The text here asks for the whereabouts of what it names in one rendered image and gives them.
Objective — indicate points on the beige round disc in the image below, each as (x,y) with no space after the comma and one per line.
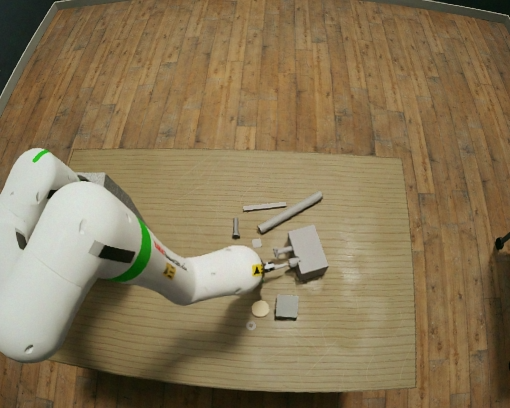
(260,308)

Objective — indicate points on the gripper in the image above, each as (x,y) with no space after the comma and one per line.
(269,266)

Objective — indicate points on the grey flat bar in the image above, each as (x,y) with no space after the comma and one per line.
(264,206)

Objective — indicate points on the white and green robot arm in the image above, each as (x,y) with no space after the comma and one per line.
(84,233)

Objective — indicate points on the grey metal bolt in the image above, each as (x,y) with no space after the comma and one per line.
(235,234)

